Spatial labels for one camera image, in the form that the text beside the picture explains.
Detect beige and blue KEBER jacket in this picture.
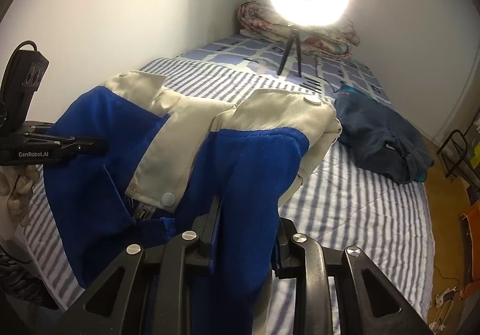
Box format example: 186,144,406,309
43,71,342,334

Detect black clothes rack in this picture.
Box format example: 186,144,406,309
436,129,479,185

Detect left hand in beige glove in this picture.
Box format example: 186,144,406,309
0,165,40,241

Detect dark blue fleece garment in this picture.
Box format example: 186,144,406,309
334,84,434,184

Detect orange stool with cushion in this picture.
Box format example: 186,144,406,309
460,201,479,300

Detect blue checkered bed sheet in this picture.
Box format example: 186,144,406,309
180,34,391,106

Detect folded floral quilt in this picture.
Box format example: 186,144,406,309
238,0,360,59

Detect white cables on floor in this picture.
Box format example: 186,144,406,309
429,287,461,333

